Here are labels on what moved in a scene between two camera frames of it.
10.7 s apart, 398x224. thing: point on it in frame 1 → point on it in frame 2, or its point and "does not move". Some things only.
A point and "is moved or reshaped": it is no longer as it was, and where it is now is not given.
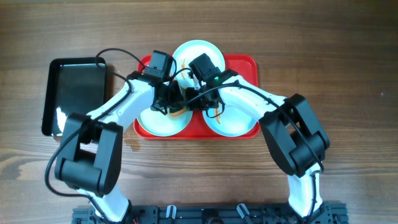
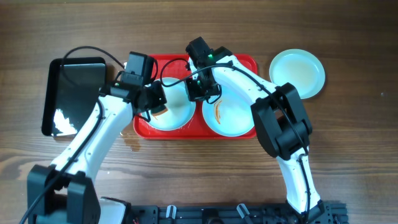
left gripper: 173,98 → 157,101
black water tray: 72,85 does not move
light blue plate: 189,51 is moved or reshaped
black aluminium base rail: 336,214 does not move
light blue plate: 229,121 does not move
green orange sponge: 178,112 is moved or reshaped
